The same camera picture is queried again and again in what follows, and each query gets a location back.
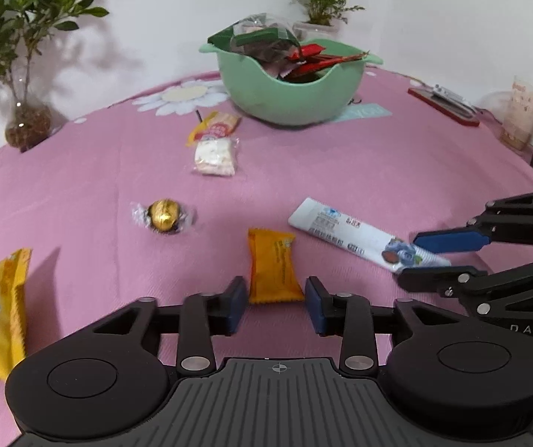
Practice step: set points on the small plant in white pot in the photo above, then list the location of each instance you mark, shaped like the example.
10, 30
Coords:
315, 29

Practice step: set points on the green plastic bowl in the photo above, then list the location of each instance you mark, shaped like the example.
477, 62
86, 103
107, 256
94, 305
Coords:
294, 102

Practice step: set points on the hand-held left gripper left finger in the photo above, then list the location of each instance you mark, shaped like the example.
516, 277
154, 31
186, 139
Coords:
236, 306

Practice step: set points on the small silver object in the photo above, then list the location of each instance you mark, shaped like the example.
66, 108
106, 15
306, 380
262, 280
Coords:
453, 98

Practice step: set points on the small red packet white print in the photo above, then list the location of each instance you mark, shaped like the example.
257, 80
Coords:
308, 50

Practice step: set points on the green packet with clear window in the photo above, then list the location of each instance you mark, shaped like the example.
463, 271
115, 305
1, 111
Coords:
222, 39

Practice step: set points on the clear white nougat packet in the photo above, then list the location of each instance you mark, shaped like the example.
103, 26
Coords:
214, 156

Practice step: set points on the white packet with blueberry print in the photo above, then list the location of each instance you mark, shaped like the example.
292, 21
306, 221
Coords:
336, 226

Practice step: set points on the yellow red candy packet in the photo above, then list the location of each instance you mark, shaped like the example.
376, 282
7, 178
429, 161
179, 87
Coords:
215, 125

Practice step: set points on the orange snack packet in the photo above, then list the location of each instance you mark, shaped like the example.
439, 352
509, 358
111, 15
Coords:
273, 265

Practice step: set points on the pink floral tablecloth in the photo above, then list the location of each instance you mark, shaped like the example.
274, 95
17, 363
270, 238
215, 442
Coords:
364, 163

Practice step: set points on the leafy plant in glass vase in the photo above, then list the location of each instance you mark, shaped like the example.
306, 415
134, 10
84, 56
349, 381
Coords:
29, 125

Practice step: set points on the gold foil chocolate ball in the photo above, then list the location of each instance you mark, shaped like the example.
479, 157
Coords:
163, 214

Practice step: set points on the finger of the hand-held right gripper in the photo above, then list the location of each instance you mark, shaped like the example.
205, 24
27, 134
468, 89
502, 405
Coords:
439, 279
453, 241

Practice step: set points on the red packet with gold print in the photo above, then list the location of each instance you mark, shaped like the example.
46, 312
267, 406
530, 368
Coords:
324, 63

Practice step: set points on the beige pouch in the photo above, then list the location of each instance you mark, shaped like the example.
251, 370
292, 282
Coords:
520, 111

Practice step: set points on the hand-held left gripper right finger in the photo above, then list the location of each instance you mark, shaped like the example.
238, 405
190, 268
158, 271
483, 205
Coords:
315, 306

